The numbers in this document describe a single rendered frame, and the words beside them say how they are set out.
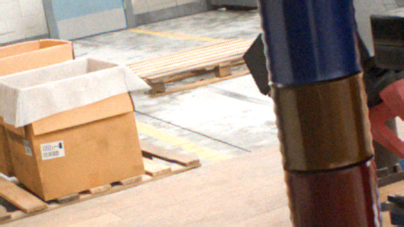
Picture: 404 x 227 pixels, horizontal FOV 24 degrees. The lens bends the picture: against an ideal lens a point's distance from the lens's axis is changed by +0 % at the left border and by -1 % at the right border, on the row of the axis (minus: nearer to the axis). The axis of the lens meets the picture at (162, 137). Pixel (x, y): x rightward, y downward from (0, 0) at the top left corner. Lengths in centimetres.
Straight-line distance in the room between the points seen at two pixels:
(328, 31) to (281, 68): 2
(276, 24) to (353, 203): 8
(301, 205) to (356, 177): 2
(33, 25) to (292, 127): 1129
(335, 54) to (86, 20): 1144
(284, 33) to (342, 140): 5
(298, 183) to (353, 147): 3
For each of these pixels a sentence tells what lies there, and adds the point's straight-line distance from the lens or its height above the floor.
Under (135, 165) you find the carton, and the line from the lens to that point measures 426.
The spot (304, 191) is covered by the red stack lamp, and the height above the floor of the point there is 111.
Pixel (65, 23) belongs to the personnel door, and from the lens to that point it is 1172.
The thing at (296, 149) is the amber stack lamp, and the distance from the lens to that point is 38.
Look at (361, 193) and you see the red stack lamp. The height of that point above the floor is 111.
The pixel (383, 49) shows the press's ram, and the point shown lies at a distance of 64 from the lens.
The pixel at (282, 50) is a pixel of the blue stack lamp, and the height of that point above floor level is 117.
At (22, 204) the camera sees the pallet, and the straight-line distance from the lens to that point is 420.
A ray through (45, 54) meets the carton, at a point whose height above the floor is 69.
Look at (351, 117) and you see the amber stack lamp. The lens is 38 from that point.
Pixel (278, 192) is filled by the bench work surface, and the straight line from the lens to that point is 111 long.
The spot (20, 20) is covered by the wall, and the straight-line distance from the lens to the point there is 1161.
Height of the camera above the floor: 122
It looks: 13 degrees down
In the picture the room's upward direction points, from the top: 10 degrees counter-clockwise
